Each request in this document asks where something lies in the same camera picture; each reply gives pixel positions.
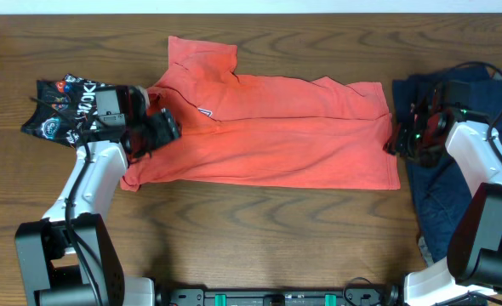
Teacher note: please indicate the black printed folded shirt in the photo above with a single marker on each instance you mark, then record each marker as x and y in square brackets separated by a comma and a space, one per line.
[67, 113]

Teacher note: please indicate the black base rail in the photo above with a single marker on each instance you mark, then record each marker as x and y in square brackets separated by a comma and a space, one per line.
[359, 295]

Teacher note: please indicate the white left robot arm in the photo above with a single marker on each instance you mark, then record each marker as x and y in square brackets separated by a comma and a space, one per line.
[67, 257]

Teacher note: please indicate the navy blue garment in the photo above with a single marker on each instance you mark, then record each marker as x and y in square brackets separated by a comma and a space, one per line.
[440, 194]

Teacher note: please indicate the grey cloth under garment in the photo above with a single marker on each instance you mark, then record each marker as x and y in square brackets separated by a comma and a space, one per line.
[424, 251]

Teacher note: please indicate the orange t-shirt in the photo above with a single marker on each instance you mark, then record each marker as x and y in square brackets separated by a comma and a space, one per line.
[265, 130]

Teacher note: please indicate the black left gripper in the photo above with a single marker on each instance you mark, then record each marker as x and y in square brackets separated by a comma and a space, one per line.
[165, 133]

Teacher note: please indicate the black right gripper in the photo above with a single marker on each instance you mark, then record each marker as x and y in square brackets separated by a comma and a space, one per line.
[396, 143]

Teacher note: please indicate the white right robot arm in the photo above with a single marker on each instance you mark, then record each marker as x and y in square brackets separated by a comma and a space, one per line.
[473, 265]

